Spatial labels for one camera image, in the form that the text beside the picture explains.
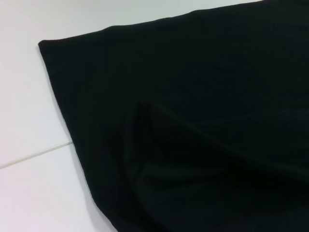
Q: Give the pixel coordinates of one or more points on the black t-shirt with white print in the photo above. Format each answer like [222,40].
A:
[181,108]

